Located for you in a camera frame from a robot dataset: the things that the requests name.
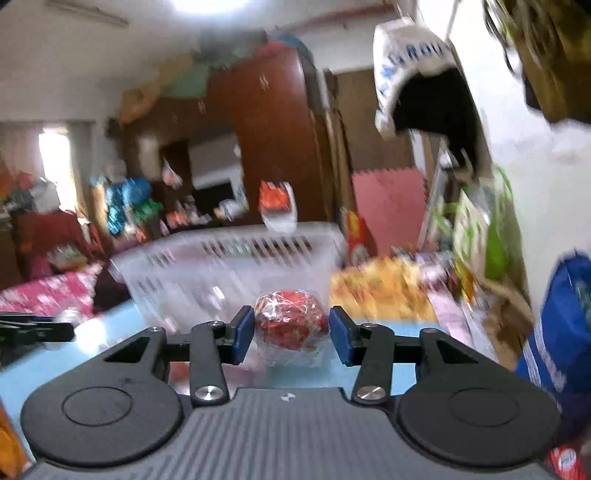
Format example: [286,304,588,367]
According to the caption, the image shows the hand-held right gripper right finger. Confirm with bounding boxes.
[329,305,504,406]

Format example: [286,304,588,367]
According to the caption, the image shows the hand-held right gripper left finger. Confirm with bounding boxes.
[74,305,256,407]

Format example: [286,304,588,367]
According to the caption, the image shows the red ball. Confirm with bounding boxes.
[254,288,331,368]

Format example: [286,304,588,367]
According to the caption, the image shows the white plastic basket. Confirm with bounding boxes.
[110,222,348,325]

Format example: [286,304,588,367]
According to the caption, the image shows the pink floral bedding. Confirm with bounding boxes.
[0,264,105,320]

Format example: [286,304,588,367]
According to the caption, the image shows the yellow patterned blanket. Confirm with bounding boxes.
[331,257,440,320]

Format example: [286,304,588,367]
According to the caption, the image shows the red cloth-covered cabinet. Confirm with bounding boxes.
[14,210,95,269]

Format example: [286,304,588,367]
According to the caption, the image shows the red and yellow bag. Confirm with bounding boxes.
[344,210,371,267]

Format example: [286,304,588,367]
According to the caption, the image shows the pink foam mat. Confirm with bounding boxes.
[352,168,428,260]

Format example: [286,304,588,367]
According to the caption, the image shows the orange plastic bag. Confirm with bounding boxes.
[259,180,299,234]

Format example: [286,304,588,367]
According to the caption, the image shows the black television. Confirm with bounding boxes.
[191,180,237,214]

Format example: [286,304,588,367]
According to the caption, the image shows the window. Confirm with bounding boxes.
[39,131,78,214]

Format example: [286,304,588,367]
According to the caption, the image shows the blue plastic bags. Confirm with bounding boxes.
[103,178,154,237]

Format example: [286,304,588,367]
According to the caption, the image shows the beige curtain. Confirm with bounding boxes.
[0,121,99,219]

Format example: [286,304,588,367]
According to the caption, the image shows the pink and white plastic bag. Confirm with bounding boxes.
[161,159,184,188]

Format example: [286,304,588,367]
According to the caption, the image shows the green and white tote bag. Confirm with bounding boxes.
[451,167,516,281]

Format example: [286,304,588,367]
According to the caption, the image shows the brown wooden wardrobe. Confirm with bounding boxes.
[111,46,339,232]

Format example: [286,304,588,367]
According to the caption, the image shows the brown wooden board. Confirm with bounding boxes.
[325,69,419,172]

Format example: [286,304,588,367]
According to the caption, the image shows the blue tote bag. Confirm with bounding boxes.
[514,249,591,440]

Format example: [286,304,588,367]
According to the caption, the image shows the green cloth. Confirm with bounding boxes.
[161,62,214,99]

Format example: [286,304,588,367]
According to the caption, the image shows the red supplement box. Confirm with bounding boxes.
[544,442,591,480]

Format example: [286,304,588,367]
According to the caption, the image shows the ceiling lamp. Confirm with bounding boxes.
[170,0,260,20]

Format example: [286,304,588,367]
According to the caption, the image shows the olive hanging bag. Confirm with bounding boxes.
[484,0,591,124]

